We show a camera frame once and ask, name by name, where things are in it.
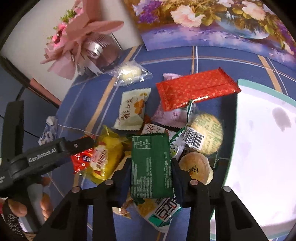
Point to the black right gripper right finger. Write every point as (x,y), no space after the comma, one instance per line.
(233,221)

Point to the small red candy packet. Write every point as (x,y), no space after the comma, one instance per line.
(81,160)

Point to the round pastry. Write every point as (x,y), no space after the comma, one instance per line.
(198,167)

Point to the corn snack packet green white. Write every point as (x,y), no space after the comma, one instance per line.
(158,212)

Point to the yellow soft bread packet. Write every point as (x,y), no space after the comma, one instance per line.
(108,152)

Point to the round cake with barcode wrapper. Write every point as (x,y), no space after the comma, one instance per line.
(202,133)

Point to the pink purple snack packet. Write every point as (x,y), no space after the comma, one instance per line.
(172,110)

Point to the white packet with orange clover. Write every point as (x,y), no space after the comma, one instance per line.
(132,110)

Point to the red brown milk biscuit packet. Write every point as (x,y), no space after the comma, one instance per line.
(148,127)

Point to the long red patterned snack bar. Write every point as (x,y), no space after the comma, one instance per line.
(207,85)

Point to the clear white pastry ball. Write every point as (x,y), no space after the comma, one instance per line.
(129,73)

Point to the beige bread packet with barcode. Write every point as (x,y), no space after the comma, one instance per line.
(122,211)

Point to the left hand with black glove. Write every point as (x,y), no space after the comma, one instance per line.
(16,204)

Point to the blue white crumpled wrapper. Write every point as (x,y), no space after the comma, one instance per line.
(50,132)

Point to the white tray with teal rim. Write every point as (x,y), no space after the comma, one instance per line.
(261,167)

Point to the blue plaid tablecloth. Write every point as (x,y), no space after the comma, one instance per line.
(90,104)

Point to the pink paper flower bouquet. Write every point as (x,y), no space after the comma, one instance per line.
(83,42)

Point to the floral painting canvas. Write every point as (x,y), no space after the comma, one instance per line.
(242,25)

